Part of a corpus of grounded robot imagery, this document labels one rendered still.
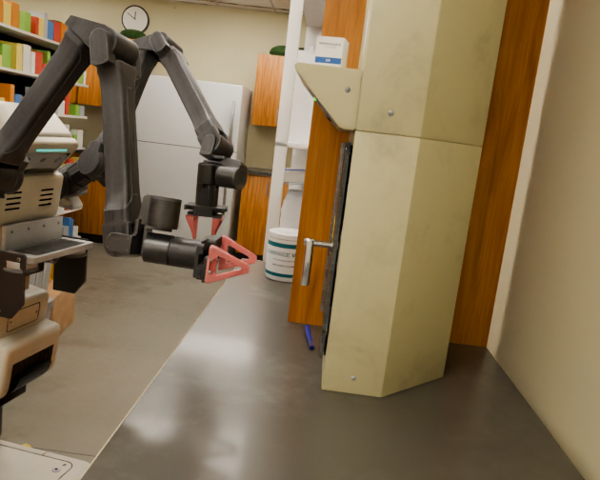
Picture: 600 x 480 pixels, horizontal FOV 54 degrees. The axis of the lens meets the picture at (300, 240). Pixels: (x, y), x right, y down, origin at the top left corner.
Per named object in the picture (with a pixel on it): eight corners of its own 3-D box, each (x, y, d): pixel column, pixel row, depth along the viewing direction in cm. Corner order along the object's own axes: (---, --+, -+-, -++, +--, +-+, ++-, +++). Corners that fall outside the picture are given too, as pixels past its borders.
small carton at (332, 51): (345, 75, 110) (349, 43, 109) (340, 72, 105) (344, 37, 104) (319, 73, 111) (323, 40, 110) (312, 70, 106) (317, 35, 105)
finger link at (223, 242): (260, 240, 116) (213, 232, 116) (255, 246, 109) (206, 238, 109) (255, 273, 117) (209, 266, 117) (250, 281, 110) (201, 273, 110)
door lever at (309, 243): (327, 290, 108) (327, 286, 110) (333, 239, 106) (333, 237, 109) (298, 286, 108) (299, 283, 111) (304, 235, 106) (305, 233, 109)
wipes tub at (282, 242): (306, 274, 194) (310, 230, 191) (304, 285, 181) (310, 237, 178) (267, 270, 194) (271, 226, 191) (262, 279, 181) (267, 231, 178)
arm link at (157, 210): (130, 250, 118) (104, 250, 109) (139, 193, 117) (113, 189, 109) (183, 260, 114) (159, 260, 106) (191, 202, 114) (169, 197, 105)
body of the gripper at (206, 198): (223, 216, 146) (226, 187, 145) (183, 211, 147) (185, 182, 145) (227, 212, 153) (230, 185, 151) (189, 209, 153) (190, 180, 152)
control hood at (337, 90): (350, 132, 131) (355, 86, 129) (355, 130, 99) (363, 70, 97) (298, 126, 131) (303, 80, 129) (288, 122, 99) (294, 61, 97)
